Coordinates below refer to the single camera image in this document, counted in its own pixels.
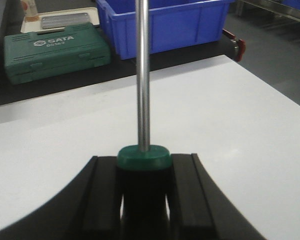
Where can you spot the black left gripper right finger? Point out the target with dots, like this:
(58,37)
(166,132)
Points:
(198,208)

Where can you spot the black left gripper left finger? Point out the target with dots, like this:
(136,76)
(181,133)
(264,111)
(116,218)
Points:
(88,208)

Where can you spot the beige plastic tray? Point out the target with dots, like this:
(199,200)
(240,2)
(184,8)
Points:
(55,21)

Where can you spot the green SATA tool case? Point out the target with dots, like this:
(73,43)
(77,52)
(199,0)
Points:
(32,56)

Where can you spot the large blue plastic bin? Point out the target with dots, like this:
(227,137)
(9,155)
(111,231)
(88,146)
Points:
(173,24)

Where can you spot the orange juice bottle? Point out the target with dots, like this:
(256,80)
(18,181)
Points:
(30,10)

